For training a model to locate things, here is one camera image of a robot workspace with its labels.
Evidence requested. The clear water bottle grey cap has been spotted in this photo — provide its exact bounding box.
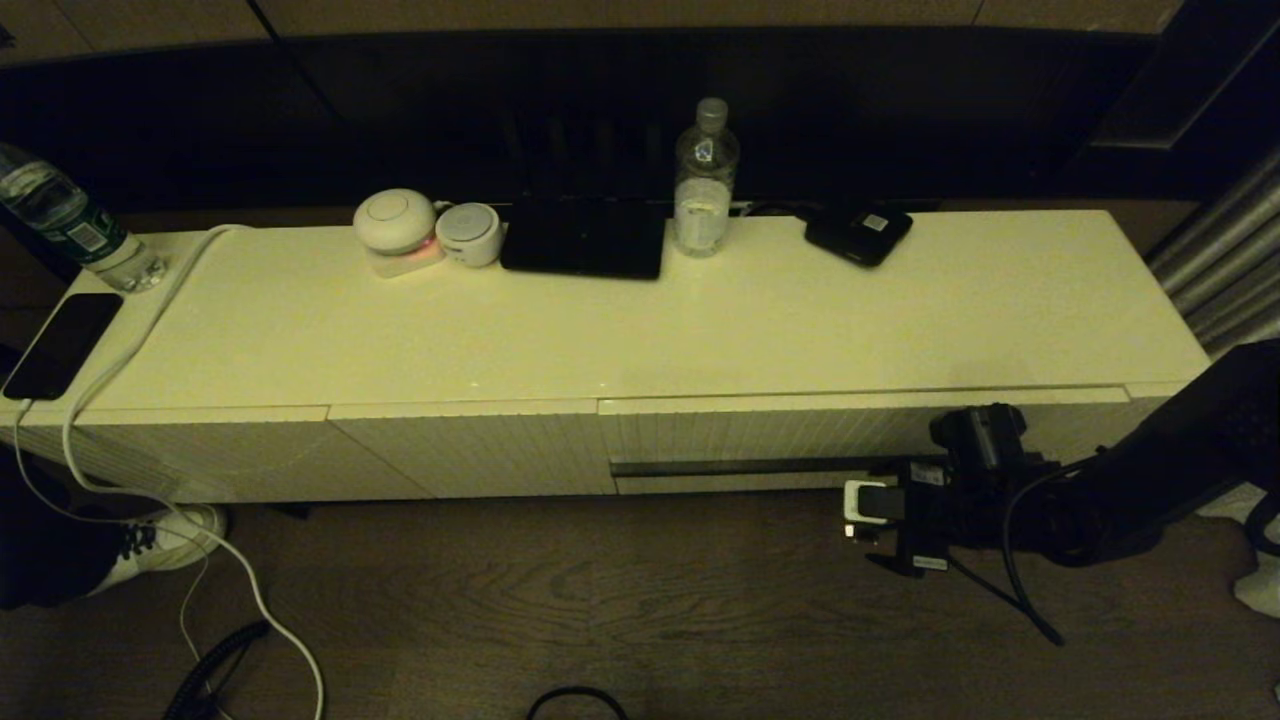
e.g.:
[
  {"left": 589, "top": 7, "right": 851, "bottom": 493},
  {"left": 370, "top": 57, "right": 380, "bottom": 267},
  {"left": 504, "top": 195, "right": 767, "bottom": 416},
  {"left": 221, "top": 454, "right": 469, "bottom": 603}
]
[{"left": 672, "top": 96, "right": 742, "bottom": 259}]

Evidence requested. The thin white charging cable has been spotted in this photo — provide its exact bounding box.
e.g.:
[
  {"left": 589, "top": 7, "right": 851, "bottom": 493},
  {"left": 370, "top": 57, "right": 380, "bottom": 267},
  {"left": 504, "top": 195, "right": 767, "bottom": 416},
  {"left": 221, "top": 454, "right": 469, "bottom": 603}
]
[{"left": 10, "top": 398, "right": 231, "bottom": 720}]

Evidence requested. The thick white power cord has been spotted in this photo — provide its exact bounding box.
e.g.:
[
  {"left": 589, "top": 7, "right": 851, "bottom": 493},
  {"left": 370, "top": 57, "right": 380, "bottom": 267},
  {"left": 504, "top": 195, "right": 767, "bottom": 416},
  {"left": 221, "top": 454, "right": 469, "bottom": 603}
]
[{"left": 62, "top": 224, "right": 327, "bottom": 720}]

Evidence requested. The water bottle green label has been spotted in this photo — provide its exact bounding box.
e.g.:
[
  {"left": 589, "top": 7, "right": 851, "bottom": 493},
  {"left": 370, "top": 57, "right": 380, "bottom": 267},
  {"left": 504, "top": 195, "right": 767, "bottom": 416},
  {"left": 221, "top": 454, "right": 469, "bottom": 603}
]
[{"left": 0, "top": 142, "right": 169, "bottom": 295}]

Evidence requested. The black looped floor cable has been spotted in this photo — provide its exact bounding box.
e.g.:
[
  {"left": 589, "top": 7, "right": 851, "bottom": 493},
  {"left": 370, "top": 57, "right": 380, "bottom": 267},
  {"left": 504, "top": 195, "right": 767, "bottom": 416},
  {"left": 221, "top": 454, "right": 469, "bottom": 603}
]
[{"left": 525, "top": 686, "right": 629, "bottom": 720}]

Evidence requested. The white low cabinet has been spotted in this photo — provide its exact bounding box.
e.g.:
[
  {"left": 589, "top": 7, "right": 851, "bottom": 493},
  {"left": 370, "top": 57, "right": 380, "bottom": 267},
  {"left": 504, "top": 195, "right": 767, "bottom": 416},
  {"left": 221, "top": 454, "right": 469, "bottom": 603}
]
[{"left": 0, "top": 208, "right": 1216, "bottom": 504}]

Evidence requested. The grey curtain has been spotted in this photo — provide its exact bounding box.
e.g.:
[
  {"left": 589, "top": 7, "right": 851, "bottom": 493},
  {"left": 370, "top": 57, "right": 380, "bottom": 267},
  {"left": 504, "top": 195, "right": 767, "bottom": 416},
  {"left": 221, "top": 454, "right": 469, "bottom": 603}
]
[{"left": 1145, "top": 145, "right": 1280, "bottom": 619}]

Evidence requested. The black coiled cable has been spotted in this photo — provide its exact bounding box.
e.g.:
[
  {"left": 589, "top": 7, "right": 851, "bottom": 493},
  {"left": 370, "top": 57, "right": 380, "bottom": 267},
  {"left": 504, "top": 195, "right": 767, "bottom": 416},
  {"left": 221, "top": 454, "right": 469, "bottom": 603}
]
[{"left": 163, "top": 622, "right": 273, "bottom": 720}]

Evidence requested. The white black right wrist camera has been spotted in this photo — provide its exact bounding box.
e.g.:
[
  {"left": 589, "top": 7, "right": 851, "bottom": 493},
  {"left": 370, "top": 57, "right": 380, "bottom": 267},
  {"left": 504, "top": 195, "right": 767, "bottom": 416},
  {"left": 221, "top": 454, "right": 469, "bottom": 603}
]
[{"left": 843, "top": 478, "right": 906, "bottom": 543}]

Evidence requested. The small white round speaker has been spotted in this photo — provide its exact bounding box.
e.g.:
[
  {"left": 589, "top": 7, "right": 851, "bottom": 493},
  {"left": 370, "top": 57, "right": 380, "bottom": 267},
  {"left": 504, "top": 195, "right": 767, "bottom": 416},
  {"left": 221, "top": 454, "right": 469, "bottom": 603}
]
[{"left": 436, "top": 203, "right": 504, "bottom": 269}]

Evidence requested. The black flat set-top box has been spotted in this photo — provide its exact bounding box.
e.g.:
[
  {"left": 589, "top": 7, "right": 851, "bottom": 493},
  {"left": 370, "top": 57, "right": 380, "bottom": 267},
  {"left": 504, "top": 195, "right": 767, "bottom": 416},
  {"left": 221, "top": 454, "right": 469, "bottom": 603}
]
[{"left": 500, "top": 197, "right": 667, "bottom": 281}]

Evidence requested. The black smartphone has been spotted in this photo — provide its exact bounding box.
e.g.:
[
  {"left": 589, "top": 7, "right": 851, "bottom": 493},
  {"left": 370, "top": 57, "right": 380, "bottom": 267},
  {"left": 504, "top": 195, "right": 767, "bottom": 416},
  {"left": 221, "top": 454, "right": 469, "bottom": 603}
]
[{"left": 2, "top": 292, "right": 124, "bottom": 402}]

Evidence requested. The white drawer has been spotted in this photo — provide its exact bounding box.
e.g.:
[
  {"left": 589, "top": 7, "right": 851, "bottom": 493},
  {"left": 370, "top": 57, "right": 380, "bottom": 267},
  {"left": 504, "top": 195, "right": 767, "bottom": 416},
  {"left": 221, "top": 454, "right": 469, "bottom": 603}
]
[{"left": 598, "top": 386, "right": 1131, "bottom": 498}]

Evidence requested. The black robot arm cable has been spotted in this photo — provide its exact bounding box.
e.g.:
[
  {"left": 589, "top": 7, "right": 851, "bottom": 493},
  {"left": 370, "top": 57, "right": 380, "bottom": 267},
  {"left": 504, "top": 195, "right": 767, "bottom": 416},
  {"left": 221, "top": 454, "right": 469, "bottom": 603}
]
[{"left": 945, "top": 455, "right": 1101, "bottom": 648}]

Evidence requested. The large white round lamp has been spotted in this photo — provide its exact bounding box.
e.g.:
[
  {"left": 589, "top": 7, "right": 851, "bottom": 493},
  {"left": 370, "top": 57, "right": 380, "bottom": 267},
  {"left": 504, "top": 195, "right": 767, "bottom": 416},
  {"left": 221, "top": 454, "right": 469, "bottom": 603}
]
[{"left": 352, "top": 188, "right": 447, "bottom": 280}]

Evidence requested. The small black router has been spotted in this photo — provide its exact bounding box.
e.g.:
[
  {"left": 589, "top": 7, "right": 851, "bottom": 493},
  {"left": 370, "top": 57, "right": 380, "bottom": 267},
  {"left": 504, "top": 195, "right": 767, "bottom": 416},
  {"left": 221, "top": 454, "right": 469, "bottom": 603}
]
[{"left": 805, "top": 203, "right": 914, "bottom": 268}]

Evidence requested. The white sneaker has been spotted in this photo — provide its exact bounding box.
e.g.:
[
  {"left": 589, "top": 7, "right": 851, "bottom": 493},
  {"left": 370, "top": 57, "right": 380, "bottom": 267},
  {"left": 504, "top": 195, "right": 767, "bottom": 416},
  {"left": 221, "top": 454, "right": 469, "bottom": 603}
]
[{"left": 85, "top": 503, "right": 229, "bottom": 598}]

